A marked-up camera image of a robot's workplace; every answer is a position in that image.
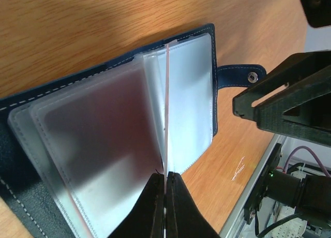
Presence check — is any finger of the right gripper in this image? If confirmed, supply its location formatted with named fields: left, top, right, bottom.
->
left=254, top=67, right=330, bottom=146
left=232, top=50, right=330, bottom=120

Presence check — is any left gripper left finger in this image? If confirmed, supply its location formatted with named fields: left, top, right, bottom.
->
left=109, top=173, right=164, bottom=238

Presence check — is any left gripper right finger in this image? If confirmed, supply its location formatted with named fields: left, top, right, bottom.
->
left=165, top=172, right=219, bottom=238

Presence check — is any navy blue card holder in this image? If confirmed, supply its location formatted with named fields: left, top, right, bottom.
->
left=1, top=23, right=266, bottom=237

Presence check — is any red card black stripe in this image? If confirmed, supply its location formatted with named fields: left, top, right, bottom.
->
left=164, top=43, right=170, bottom=178

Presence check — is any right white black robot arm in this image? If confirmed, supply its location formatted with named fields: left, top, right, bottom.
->
left=233, top=50, right=330, bottom=237

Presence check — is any aluminium rail frame front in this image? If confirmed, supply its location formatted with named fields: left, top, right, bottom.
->
left=219, top=135, right=285, bottom=237

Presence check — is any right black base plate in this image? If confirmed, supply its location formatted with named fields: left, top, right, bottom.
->
left=244, top=143, right=282, bottom=225

